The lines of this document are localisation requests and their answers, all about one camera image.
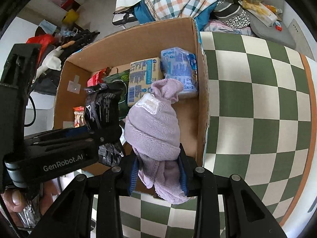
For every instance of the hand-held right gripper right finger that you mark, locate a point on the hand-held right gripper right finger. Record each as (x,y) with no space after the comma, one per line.
(184,178)

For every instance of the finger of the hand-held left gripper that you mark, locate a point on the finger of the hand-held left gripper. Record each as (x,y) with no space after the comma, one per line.
(74,138)

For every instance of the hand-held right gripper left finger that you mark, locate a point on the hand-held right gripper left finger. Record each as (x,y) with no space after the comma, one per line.
(133,176)

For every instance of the panda print snack packet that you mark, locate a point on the panda print snack packet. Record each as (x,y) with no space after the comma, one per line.
(79,116)

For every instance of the black snack packet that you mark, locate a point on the black snack packet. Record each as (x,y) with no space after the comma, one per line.
(99,111)

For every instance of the pink cloth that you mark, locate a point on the pink cloth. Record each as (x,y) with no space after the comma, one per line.
(153,129)
(227,28)

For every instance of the cardboard box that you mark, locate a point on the cardboard box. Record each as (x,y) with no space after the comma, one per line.
(188,119)

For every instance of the red snack packet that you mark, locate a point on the red snack packet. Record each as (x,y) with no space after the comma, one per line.
(95,79)

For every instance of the green snack packet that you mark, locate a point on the green snack packet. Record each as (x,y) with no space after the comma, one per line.
(118,78)

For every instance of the blue and white carton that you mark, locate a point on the blue and white carton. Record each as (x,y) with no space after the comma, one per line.
(142,79)

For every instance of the blue tissue pack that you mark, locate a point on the blue tissue pack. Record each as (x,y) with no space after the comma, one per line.
(178,72)

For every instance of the person's left hand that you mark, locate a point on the person's left hand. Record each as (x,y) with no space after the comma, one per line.
(14,200)

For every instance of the green checkered tablecloth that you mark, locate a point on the green checkered tablecloth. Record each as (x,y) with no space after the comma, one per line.
(247,129)

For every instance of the white goose plush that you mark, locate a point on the white goose plush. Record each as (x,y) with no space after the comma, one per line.
(50,62)

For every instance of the red plastic bag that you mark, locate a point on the red plastic bag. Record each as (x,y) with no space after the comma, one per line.
(40,39)

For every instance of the blue face mask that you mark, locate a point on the blue face mask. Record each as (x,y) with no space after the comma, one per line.
(48,26)

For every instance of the blue quilt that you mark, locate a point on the blue quilt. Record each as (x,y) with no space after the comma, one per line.
(143,12)

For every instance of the grey padded chair with clutter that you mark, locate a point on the grey padded chair with clutter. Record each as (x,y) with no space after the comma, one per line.
(272,34)

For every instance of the black white patterned cloth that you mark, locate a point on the black white patterned cloth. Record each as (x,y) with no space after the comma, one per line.
(232,14)

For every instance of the small red box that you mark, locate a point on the small red box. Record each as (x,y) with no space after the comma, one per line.
(278,26)

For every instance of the white and yellow snack bag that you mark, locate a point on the white and yellow snack bag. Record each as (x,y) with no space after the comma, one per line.
(260,13)

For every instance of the orange snack packet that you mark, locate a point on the orange snack packet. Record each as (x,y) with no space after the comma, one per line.
(271,8)

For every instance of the black cot frame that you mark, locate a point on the black cot frame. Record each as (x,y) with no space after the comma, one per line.
(123,18)

